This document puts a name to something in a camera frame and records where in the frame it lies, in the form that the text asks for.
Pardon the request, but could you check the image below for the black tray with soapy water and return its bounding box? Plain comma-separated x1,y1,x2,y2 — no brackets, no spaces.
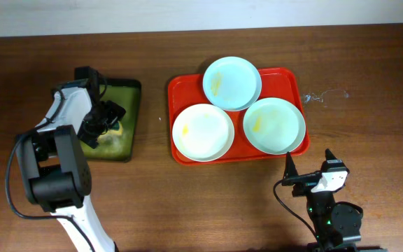
81,78,141,162

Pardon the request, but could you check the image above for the yellow green sponge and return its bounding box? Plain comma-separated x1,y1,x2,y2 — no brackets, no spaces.
101,121,123,137

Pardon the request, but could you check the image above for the pale green plate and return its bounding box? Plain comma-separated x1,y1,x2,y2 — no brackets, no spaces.
242,97,307,155

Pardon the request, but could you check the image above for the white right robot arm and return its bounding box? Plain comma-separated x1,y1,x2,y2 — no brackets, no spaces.
278,149,363,251

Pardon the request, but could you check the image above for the white plate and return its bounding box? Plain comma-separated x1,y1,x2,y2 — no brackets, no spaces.
171,104,235,162

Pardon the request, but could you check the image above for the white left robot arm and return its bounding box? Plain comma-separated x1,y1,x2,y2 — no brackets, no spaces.
9,66,126,251

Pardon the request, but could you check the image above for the red plastic tray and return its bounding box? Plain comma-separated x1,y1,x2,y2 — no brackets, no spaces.
167,67,303,164

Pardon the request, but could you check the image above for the light blue plate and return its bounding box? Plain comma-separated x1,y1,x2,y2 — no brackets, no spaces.
202,56,262,111

